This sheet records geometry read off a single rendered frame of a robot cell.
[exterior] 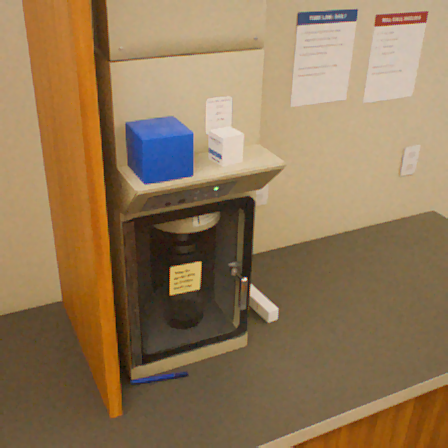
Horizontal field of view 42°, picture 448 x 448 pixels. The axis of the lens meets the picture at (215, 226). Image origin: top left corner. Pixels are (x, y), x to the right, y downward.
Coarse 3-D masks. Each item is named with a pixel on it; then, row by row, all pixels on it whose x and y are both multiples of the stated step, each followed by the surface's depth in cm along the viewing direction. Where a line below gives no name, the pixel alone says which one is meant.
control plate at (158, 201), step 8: (216, 184) 114; (224, 184) 116; (232, 184) 117; (176, 192) 111; (184, 192) 113; (192, 192) 114; (200, 192) 116; (208, 192) 118; (216, 192) 119; (224, 192) 121; (152, 200) 111; (160, 200) 113; (168, 200) 115; (176, 200) 116; (192, 200) 120; (200, 200) 122; (144, 208) 115; (152, 208) 117; (160, 208) 118
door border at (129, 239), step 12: (132, 228) 120; (132, 240) 121; (132, 252) 123; (132, 264) 124; (132, 276) 126; (132, 288) 127; (132, 300) 129; (132, 312) 130; (132, 324) 132; (132, 336) 133
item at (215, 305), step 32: (160, 224) 123; (192, 224) 126; (224, 224) 130; (160, 256) 127; (192, 256) 130; (224, 256) 134; (160, 288) 131; (224, 288) 139; (160, 320) 135; (192, 320) 139; (224, 320) 144; (160, 352) 139
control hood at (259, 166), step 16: (208, 160) 117; (256, 160) 117; (272, 160) 117; (128, 176) 109; (208, 176) 110; (224, 176) 112; (240, 176) 114; (256, 176) 117; (272, 176) 121; (128, 192) 109; (144, 192) 106; (160, 192) 108; (240, 192) 126; (128, 208) 113
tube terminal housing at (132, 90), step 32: (96, 64) 112; (128, 64) 105; (160, 64) 108; (192, 64) 111; (224, 64) 114; (256, 64) 117; (128, 96) 108; (160, 96) 111; (192, 96) 114; (256, 96) 120; (192, 128) 117; (256, 128) 124; (128, 352) 138; (192, 352) 146; (224, 352) 151
